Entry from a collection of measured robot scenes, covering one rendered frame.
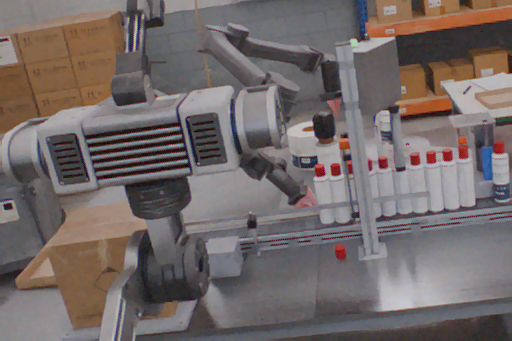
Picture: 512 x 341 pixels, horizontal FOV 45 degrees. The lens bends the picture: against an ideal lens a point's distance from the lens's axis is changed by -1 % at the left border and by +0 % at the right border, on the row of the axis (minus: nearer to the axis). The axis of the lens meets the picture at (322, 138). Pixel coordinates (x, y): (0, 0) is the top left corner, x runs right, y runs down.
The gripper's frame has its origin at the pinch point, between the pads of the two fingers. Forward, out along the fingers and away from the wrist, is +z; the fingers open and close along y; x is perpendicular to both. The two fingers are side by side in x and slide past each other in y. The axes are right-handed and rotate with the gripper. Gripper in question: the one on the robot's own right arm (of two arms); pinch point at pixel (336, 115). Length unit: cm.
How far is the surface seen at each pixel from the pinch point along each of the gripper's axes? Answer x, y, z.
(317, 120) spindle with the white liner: -5.9, 7.1, 2.8
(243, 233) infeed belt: 19, 37, 31
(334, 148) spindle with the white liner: -5.7, 2.6, 14.2
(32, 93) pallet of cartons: -268, 240, 32
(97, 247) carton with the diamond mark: 59, 68, 8
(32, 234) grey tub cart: -128, 196, 88
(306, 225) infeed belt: 19.7, 15.1, 30.6
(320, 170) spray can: 20.3, 7.4, 11.2
